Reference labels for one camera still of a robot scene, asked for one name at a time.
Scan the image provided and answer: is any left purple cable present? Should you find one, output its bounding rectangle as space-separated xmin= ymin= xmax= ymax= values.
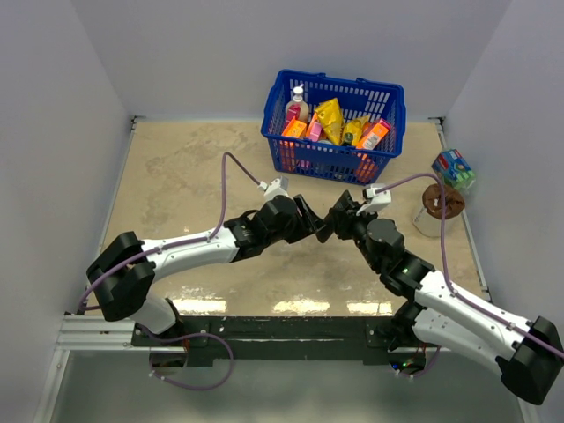
xmin=78 ymin=152 xmax=265 ymax=314

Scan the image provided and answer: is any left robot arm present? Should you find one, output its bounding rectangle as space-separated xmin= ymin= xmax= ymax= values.
xmin=86 ymin=195 xmax=324 ymax=345

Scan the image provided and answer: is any blue plastic basket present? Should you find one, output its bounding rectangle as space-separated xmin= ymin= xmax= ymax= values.
xmin=261 ymin=70 xmax=406 ymax=184

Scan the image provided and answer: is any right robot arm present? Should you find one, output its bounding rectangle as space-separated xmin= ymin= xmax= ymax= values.
xmin=318 ymin=191 xmax=563 ymax=405

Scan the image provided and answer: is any orange carton box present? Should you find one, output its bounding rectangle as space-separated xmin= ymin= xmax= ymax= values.
xmin=356 ymin=119 xmax=391 ymax=150

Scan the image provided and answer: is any blue green sponge pack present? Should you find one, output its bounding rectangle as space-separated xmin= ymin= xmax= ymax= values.
xmin=431 ymin=149 xmax=476 ymax=191

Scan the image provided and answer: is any brown lidded white cup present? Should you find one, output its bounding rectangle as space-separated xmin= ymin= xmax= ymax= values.
xmin=412 ymin=183 xmax=465 ymax=238

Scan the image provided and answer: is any yellow snack bag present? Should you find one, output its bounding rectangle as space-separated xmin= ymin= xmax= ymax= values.
xmin=315 ymin=98 xmax=344 ymax=145

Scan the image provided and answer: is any yellow green bag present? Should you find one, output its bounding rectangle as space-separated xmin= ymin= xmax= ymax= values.
xmin=342 ymin=115 xmax=370 ymax=146

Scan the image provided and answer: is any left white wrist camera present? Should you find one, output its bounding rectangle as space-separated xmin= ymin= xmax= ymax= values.
xmin=258 ymin=175 xmax=289 ymax=201

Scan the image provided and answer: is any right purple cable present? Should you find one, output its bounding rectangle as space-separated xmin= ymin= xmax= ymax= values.
xmin=374 ymin=172 xmax=564 ymax=360

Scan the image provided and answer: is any white pump bottle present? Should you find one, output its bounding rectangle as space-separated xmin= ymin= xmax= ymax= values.
xmin=285 ymin=84 xmax=309 ymax=123

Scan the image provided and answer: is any purple cable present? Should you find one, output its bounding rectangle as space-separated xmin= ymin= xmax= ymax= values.
xmin=374 ymin=172 xmax=564 ymax=360
xmin=78 ymin=152 xmax=265 ymax=314

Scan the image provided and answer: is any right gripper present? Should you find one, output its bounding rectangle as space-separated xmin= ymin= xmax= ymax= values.
xmin=330 ymin=201 xmax=382 ymax=272

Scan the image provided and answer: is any orange pink box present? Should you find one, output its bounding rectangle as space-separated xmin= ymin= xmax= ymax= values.
xmin=282 ymin=118 xmax=308 ymax=139

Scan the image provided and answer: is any black base frame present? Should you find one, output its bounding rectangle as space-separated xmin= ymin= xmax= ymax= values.
xmin=131 ymin=316 xmax=422 ymax=367

